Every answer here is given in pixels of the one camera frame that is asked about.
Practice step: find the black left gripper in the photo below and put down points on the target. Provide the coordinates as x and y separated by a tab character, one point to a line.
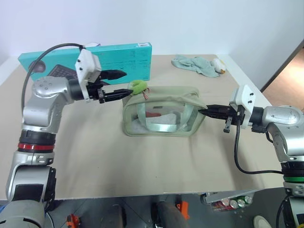
96	91

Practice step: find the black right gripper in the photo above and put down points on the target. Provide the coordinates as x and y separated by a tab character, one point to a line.
236	114

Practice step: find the green pouch with clear window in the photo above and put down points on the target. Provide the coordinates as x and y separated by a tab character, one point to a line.
164	95

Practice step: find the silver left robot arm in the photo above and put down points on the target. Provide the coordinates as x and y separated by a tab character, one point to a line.
45	107

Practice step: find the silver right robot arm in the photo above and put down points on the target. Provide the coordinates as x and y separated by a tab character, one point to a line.
282	118

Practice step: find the white plush duck toy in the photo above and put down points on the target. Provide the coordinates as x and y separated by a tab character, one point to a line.
218	65

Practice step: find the red item inside pouch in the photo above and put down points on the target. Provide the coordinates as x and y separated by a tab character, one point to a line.
153	114

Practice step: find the white cloth inside pouch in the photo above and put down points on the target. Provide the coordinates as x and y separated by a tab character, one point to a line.
166	120

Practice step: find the teal keyboard box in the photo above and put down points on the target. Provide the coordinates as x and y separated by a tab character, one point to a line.
123	61

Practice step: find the light green cloth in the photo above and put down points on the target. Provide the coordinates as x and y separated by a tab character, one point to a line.
197	65

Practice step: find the clear tray of cans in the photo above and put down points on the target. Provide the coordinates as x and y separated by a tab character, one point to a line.
213	197

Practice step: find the red drink can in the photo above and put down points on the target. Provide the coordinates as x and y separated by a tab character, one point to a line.
233	204
225	203

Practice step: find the green drink can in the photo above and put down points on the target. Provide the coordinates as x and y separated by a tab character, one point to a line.
248	199
241	202

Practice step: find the orange plastic clamp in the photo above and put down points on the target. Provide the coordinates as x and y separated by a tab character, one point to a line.
183	209
72	221

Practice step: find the dark rounded shape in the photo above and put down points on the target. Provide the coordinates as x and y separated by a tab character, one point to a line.
167	213
114	216

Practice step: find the white round plate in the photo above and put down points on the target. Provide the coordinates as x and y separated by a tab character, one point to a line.
261	222

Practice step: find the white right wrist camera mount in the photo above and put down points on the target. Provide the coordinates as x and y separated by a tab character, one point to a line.
244	99

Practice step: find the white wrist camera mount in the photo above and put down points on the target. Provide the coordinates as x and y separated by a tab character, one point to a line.
87	64
244	99

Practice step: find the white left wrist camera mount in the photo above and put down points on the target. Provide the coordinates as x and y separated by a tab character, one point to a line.
87	64

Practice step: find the dark brown door frame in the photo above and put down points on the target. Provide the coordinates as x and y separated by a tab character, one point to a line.
282	65

